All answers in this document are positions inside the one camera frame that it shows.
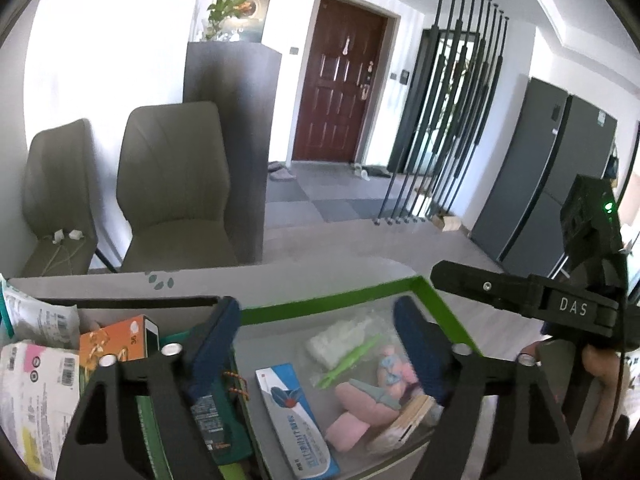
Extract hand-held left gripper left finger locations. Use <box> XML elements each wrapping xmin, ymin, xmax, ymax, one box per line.
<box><xmin>55</xmin><ymin>296</ymin><xmax>261</xmax><ymax>480</ymax></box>

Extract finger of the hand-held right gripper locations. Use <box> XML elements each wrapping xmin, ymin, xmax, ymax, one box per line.
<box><xmin>430</xmin><ymin>259</ymin><xmax>619</xmax><ymax>339</ymax></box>

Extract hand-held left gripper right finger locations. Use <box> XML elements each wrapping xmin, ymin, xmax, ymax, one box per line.
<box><xmin>392</xmin><ymin>295</ymin><xmax>583</xmax><ymax>480</ymax></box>

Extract black cardboard box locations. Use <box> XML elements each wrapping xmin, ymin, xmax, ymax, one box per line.
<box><xmin>37</xmin><ymin>295</ymin><xmax>257</xmax><ymax>480</ymax></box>

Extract green-rimmed clear bin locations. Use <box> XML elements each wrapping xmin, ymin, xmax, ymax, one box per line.
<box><xmin>234</xmin><ymin>276</ymin><xmax>485</xmax><ymax>480</ymax></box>

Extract person's right hand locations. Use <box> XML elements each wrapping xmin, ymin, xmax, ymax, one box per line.
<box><xmin>520</xmin><ymin>338</ymin><xmax>627</xmax><ymax>400</ymax></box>

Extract bundle of wooden sticks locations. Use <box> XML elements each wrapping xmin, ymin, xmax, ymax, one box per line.
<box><xmin>367</xmin><ymin>394</ymin><xmax>437</xmax><ymax>454</ymax></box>

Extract pink plush doll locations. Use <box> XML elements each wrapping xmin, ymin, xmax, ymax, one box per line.
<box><xmin>325</xmin><ymin>344</ymin><xmax>427</xmax><ymax>454</ymax></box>

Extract green plastic tweezers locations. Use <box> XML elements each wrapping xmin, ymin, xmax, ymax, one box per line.
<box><xmin>315</xmin><ymin>337</ymin><xmax>379</xmax><ymax>387</ymax></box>

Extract dark grey refrigerator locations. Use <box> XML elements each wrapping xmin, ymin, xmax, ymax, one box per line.
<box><xmin>470</xmin><ymin>77</ymin><xmax>621</xmax><ymax>278</ymax></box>

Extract dark green labelled pouch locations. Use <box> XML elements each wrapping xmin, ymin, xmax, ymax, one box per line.
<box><xmin>187</xmin><ymin>360</ymin><xmax>254</xmax><ymax>467</ymax></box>

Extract clear bag of cotton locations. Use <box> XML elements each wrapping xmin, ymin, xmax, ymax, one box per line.
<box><xmin>305</xmin><ymin>317</ymin><xmax>382</xmax><ymax>369</ymax></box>

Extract grey desk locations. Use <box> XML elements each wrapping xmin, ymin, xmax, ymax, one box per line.
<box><xmin>0</xmin><ymin>256</ymin><xmax>551</xmax><ymax>480</ymax></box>

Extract blue and white box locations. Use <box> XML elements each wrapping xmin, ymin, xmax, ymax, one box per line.
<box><xmin>254</xmin><ymin>362</ymin><xmax>341</xmax><ymax>479</ymax></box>

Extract orange and green box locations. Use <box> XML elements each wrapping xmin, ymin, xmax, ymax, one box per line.
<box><xmin>78</xmin><ymin>314</ymin><xmax>161</xmax><ymax>377</ymax></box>

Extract grey upholstered chair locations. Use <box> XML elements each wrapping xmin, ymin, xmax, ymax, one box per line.
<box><xmin>116</xmin><ymin>101</ymin><xmax>238</xmax><ymax>273</ymax></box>
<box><xmin>22</xmin><ymin>119</ymin><xmax>98</xmax><ymax>277</ymax></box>

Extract white barcode pouch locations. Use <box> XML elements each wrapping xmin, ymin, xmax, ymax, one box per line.
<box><xmin>9</xmin><ymin>286</ymin><xmax>82</xmax><ymax>350</ymax></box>

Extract black framed glass door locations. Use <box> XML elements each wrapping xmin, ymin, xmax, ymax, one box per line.
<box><xmin>387</xmin><ymin>27</ymin><xmax>481</xmax><ymax>176</ymax></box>

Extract white box pink label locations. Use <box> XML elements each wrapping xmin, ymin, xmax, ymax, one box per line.
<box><xmin>0</xmin><ymin>340</ymin><xmax>84</xmax><ymax>467</ymax></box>

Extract row of black poles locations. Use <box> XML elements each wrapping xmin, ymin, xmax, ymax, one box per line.
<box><xmin>372</xmin><ymin>0</ymin><xmax>511</xmax><ymax>226</ymax></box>

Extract grey wooden cabinet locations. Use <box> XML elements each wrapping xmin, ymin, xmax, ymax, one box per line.
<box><xmin>183</xmin><ymin>41</ymin><xmax>283</xmax><ymax>265</ymax></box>

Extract teal packet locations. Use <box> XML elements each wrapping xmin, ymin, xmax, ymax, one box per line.
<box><xmin>0</xmin><ymin>275</ymin><xmax>17</xmax><ymax>338</ymax></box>

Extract brown panelled door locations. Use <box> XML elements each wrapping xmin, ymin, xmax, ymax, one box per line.
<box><xmin>292</xmin><ymin>0</ymin><xmax>388</xmax><ymax>163</ymax></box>

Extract green potted plant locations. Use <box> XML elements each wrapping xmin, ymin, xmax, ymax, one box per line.
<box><xmin>205</xmin><ymin>0</ymin><xmax>242</xmax><ymax>42</ymax></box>

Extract white charging cable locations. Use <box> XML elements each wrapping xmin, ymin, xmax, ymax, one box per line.
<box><xmin>39</xmin><ymin>239</ymin><xmax>92</xmax><ymax>276</ymax></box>

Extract framed wall picture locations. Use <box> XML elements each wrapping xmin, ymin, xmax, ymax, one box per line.
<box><xmin>210</xmin><ymin>0</ymin><xmax>272</xmax><ymax>43</ymax></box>

